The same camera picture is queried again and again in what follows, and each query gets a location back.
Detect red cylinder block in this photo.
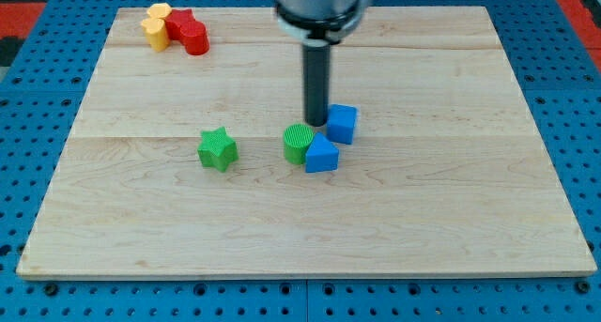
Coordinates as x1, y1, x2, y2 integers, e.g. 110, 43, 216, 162
179, 21, 210, 55

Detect blue cube block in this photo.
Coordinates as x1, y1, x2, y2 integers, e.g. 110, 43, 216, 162
327, 104, 358, 145

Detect green cylinder block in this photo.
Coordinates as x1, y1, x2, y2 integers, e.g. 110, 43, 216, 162
283, 124, 314, 164

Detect blue triangle block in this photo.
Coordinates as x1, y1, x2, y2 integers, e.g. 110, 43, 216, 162
305, 132, 339, 173

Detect wooden board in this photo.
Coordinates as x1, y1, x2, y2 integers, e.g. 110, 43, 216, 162
17, 7, 597, 281

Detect green star block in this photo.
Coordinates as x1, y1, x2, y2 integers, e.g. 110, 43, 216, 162
197, 127, 239, 173

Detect yellow heart block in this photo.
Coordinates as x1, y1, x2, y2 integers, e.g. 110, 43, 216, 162
140, 18, 170, 52

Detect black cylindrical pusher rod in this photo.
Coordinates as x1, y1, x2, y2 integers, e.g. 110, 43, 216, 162
301, 45, 331, 127

